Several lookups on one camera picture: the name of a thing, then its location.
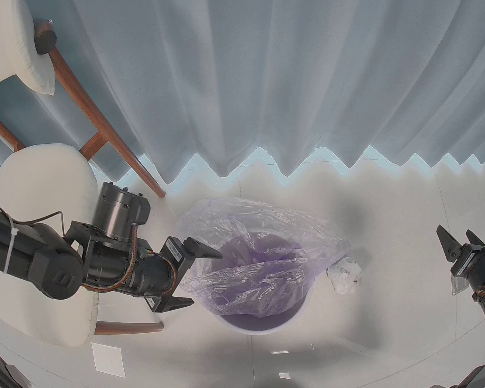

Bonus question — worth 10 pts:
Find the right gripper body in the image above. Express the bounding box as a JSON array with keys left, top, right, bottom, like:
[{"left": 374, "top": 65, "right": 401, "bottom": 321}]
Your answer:
[{"left": 451, "top": 243, "right": 485, "bottom": 291}]

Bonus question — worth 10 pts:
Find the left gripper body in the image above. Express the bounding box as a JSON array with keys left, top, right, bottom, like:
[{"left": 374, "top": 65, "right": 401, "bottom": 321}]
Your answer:
[{"left": 139, "top": 236, "right": 186, "bottom": 313}]

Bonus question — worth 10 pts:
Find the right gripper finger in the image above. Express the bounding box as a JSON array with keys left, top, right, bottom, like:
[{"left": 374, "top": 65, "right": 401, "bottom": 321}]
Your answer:
[
  {"left": 436, "top": 224, "right": 462, "bottom": 263},
  {"left": 465, "top": 229, "right": 485, "bottom": 250}
]

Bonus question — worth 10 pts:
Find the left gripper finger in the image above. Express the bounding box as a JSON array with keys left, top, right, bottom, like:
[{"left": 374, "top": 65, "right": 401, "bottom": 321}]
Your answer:
[
  {"left": 155, "top": 293, "right": 195, "bottom": 313},
  {"left": 182, "top": 237, "right": 224, "bottom": 261}
]

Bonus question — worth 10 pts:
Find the purple plastic bag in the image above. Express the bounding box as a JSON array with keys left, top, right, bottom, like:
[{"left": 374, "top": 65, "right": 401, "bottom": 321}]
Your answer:
[{"left": 176, "top": 196, "right": 350, "bottom": 318}]

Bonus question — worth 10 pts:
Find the white trash bin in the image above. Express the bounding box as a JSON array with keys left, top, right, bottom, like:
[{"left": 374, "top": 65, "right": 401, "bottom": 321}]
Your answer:
[{"left": 218, "top": 225, "right": 312, "bottom": 335}]

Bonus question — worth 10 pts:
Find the crumpled white paper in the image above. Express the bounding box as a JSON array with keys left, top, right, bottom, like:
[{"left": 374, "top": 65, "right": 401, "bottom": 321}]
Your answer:
[{"left": 327, "top": 257, "right": 362, "bottom": 296}]

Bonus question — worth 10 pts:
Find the white cushioned wooden chair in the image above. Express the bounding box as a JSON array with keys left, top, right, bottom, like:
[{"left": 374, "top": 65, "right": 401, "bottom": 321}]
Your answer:
[{"left": 0, "top": 0, "right": 166, "bottom": 348}]

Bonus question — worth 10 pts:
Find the pale blue curtain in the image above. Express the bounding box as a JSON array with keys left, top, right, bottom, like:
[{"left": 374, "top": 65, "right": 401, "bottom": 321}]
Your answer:
[{"left": 0, "top": 0, "right": 485, "bottom": 185}]

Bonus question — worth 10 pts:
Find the black cable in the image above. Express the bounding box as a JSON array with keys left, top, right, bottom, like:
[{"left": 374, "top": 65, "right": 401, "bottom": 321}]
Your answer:
[{"left": 0, "top": 200, "right": 67, "bottom": 237}]

